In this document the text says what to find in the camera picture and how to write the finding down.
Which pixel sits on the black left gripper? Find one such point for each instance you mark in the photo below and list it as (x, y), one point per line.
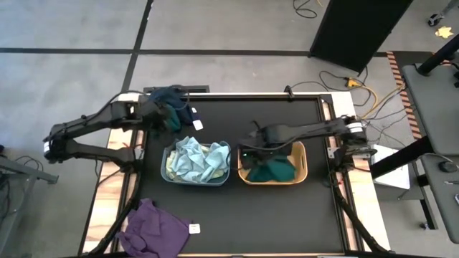
(152, 112)

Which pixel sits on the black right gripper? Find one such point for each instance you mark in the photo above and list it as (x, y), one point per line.
(265, 149)

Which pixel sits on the dark teal towel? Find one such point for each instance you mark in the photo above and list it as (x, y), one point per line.
(174, 120)
(272, 170)

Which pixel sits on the navy towel with white tag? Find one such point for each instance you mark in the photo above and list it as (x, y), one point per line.
(177, 100)

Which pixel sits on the purple towel with white tag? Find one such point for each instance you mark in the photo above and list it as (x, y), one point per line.
(154, 229)

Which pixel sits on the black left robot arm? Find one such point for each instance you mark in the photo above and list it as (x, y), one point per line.
(89, 122)

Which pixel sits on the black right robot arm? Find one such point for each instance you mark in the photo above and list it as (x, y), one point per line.
(312, 129)

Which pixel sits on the yellow plastic basket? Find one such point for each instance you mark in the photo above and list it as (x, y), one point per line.
(302, 157)

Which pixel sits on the blue-grey plastic basket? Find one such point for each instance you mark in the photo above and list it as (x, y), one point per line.
(193, 182)

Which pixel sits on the light blue towel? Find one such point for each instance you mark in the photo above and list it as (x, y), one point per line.
(218, 156)
(188, 159)

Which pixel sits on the yellow power plug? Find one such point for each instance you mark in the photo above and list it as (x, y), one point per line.
(353, 83)

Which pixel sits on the white box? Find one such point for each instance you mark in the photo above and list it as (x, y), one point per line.
(392, 172)

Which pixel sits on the grey metal stand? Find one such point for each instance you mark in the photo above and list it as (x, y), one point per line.
(21, 172)

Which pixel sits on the striped hazard tape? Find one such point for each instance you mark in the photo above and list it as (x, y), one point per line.
(403, 93)

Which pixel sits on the black partition panel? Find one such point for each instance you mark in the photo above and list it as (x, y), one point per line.
(358, 32)

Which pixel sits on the grey desk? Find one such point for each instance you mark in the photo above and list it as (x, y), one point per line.
(435, 107)

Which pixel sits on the black computer mouse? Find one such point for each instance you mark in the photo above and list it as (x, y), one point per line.
(448, 166)

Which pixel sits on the black desk pole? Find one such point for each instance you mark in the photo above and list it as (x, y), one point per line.
(439, 55)

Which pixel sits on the black caster wheel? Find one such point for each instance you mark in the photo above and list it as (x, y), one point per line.
(434, 19)

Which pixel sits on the yellow star-shaped paper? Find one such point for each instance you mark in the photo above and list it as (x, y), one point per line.
(444, 32)

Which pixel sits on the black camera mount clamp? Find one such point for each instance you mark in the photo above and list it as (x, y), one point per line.
(289, 91)

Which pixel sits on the black metal table frame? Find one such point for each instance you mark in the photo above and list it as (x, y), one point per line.
(328, 104)

